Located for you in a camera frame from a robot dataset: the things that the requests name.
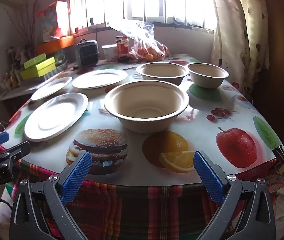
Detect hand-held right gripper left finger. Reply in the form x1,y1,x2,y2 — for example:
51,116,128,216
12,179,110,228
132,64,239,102
9,151,92,240

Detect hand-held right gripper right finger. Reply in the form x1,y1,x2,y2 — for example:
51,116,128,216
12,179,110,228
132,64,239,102
193,150,276,240

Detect white paper plate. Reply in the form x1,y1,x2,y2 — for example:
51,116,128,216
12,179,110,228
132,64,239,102
31,76,73,102
72,69,128,89
24,92,89,142

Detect large beige paper bowl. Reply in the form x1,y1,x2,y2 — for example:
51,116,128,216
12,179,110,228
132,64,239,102
103,80,190,133

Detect small beige paper bowl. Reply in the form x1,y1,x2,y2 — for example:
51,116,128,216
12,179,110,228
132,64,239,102
187,63,229,89

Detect medium beige paper bowl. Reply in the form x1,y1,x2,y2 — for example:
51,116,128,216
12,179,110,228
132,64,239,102
136,62,189,87

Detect food print tablecloth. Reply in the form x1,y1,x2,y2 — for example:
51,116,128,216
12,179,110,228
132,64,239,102
6,54,283,187

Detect white side shelf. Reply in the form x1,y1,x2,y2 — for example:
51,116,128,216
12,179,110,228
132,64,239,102
0,80,43,101

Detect plaid cloth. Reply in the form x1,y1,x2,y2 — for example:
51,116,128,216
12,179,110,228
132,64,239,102
0,145,277,240

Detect floral printed cloth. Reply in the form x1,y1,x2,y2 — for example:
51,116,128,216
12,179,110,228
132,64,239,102
267,165,284,233

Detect large green box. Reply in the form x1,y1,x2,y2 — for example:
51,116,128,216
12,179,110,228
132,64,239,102
20,57,57,78

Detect small green box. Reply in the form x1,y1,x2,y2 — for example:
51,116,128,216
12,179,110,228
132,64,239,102
23,53,48,69

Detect black white striped box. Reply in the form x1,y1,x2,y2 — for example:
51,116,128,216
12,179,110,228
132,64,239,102
42,61,69,80

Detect orange box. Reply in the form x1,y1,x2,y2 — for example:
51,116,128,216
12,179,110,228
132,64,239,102
37,35,74,55

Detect dried branches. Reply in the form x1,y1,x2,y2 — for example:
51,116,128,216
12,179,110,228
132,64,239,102
5,0,40,50

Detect small grey heater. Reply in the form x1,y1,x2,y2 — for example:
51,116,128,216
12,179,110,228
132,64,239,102
75,39,100,68

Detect colourful gift bag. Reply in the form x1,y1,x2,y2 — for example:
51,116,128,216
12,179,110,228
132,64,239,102
37,1,69,42

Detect white plastic tub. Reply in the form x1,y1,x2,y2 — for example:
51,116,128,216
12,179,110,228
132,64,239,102
102,44,118,62

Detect wooden cabinet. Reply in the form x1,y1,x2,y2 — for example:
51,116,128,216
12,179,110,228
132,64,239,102
252,0,284,160

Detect red label glass jar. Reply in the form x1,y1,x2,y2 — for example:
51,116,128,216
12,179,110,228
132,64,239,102
115,36,129,57

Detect clear plastic bag of oranges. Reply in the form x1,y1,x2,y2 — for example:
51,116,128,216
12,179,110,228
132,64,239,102
109,20,171,63

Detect cream patterned curtain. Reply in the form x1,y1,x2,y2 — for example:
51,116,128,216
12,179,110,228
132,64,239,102
207,0,270,98

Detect barred window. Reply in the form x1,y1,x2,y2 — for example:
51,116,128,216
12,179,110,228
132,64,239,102
70,0,217,30

